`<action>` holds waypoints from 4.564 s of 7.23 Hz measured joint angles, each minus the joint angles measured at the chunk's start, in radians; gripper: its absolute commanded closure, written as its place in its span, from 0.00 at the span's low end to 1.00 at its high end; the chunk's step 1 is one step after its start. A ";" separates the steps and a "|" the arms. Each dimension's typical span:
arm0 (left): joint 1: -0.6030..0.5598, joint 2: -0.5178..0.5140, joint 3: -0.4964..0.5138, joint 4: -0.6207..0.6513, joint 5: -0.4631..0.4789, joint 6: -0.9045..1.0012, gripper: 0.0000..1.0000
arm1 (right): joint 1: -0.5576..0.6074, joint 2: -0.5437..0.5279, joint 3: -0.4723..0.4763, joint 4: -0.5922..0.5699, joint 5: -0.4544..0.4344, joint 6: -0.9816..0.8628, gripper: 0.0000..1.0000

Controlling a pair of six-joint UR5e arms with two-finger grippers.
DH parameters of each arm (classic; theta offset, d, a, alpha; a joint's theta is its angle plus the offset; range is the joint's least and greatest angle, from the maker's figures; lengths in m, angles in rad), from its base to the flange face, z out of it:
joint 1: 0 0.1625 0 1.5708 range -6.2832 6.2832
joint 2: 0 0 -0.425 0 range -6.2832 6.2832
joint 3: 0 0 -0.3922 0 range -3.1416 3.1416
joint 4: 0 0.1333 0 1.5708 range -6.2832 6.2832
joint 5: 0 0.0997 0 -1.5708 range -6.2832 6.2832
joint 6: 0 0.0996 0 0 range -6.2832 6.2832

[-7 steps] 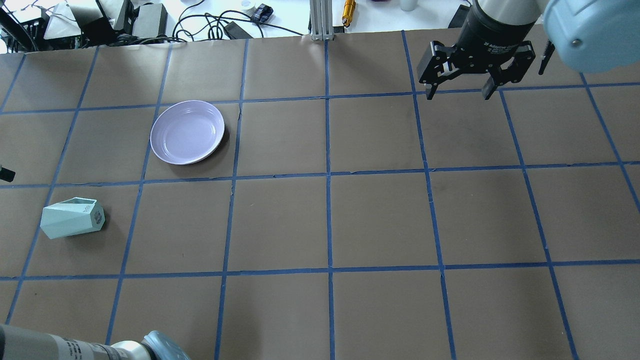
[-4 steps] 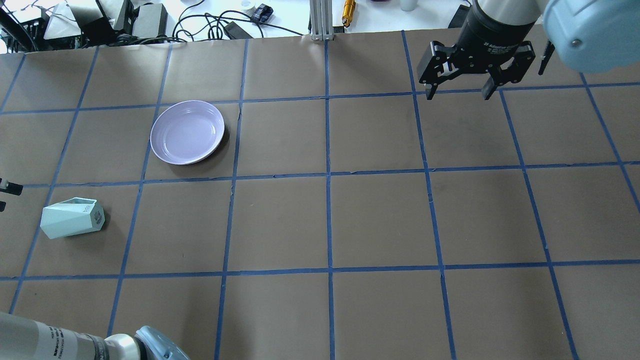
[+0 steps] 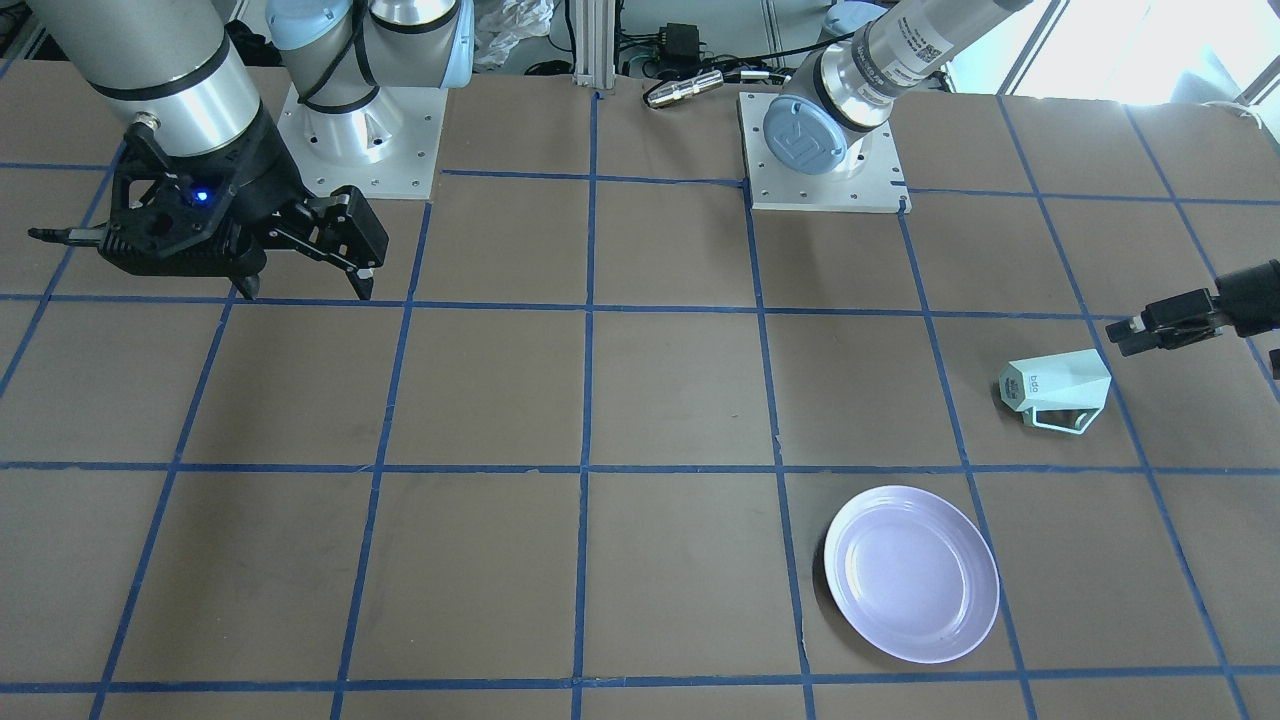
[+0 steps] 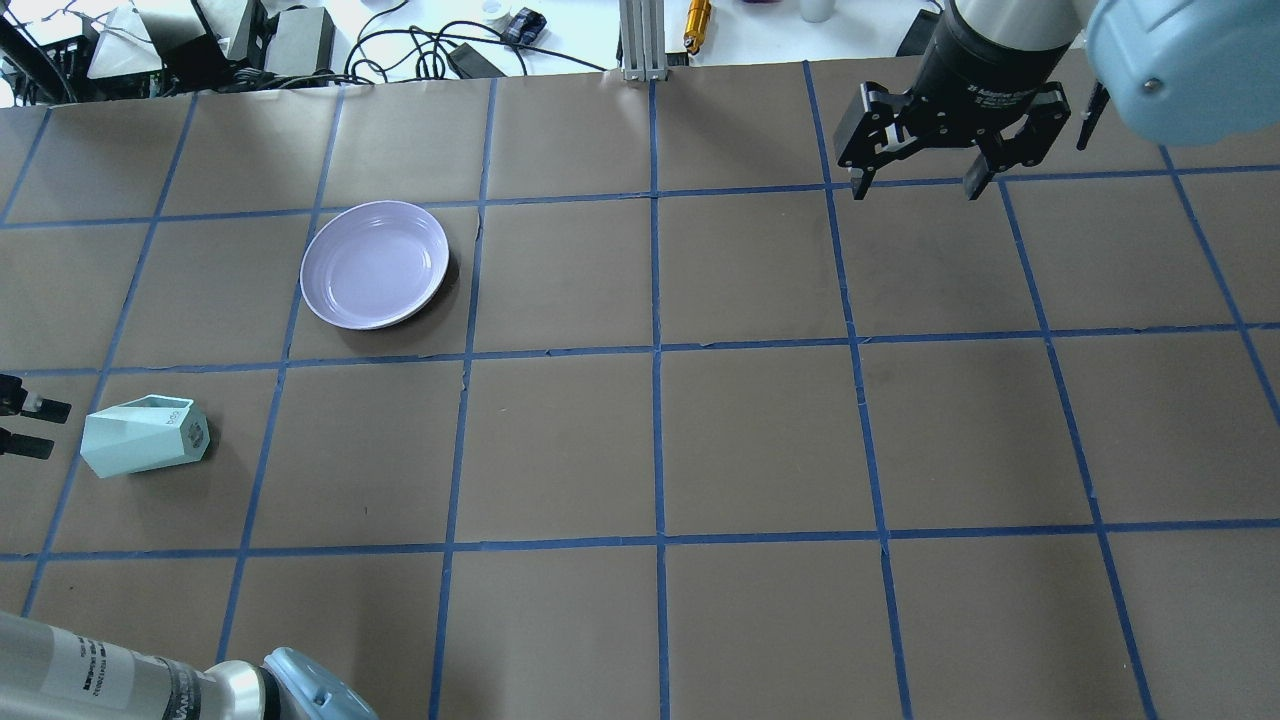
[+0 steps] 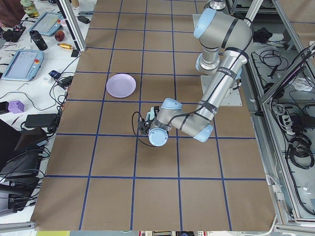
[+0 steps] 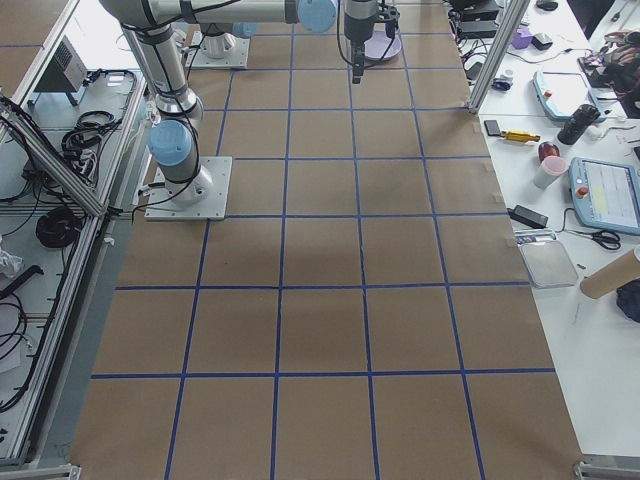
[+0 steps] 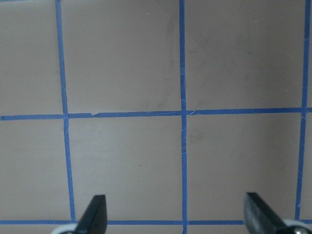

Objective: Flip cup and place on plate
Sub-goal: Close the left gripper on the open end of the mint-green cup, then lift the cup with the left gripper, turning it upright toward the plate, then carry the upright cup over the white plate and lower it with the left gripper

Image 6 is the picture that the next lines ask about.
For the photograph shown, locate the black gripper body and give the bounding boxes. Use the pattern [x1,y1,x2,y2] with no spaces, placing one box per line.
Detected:
[343,0,376,45]

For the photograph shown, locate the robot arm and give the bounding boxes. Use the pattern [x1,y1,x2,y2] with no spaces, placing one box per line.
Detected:
[102,1,383,209]
[192,22,259,60]

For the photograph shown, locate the lilac plate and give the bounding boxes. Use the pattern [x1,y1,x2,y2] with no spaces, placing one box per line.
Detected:
[365,30,402,62]

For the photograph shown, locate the white pink cup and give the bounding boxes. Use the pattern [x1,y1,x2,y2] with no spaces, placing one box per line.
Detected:
[533,155,568,189]

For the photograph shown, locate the black electronics box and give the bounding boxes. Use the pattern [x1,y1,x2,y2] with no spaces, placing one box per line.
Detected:
[456,10,498,39]

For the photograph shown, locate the white blue small device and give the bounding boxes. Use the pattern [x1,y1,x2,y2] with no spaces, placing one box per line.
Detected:
[492,69,514,92]

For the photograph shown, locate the black phone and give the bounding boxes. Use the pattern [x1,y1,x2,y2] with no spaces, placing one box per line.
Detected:
[483,120,502,137]

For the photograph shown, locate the yellow black tool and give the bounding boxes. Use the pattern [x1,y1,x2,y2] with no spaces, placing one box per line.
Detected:
[501,130,541,143]

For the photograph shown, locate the black computer mouse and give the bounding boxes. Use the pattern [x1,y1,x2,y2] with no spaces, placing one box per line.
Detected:
[535,0,558,12]

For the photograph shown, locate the blue teach pendant far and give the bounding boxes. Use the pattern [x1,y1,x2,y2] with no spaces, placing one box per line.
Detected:
[532,70,605,122]

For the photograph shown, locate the blue teach pendant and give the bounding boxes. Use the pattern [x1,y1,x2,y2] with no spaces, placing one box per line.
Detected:
[568,157,639,236]
[532,70,605,122]

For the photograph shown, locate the black thermos bottle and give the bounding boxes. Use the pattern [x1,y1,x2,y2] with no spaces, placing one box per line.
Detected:
[557,104,600,145]

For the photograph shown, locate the black power brick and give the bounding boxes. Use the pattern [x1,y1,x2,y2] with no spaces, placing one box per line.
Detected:
[507,205,548,229]

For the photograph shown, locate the clear plastic tray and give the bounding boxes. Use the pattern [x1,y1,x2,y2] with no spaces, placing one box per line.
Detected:
[514,229,578,289]

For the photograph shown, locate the blue teach pendant near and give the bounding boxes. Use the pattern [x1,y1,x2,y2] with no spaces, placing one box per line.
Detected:
[568,157,639,236]

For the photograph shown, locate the grey control box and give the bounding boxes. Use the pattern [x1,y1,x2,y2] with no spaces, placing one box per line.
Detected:
[28,35,88,106]

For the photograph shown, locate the black scissors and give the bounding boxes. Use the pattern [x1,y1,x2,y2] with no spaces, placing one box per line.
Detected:
[574,230,621,251]

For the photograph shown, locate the cardboard tube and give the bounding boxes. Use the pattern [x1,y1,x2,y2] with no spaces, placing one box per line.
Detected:
[579,246,639,299]

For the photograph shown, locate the dark blue cloth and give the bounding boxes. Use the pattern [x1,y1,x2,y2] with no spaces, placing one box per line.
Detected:
[616,279,640,323]

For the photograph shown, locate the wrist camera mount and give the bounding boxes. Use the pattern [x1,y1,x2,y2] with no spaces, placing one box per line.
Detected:
[375,1,400,40]

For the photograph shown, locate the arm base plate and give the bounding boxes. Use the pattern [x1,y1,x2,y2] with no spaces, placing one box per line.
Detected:
[185,31,250,70]
[144,156,233,221]

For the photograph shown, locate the aluminium frame post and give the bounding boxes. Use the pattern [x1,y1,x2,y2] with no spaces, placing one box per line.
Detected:
[467,0,529,114]

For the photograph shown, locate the black cable bundle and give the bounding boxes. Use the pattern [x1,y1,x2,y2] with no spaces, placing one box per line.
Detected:
[60,110,124,162]

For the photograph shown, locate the coiled black cable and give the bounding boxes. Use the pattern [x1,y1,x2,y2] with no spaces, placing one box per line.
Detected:
[35,205,84,249]

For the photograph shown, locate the aluminium frame rail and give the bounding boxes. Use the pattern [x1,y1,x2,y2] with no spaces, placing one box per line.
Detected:
[1,95,107,217]

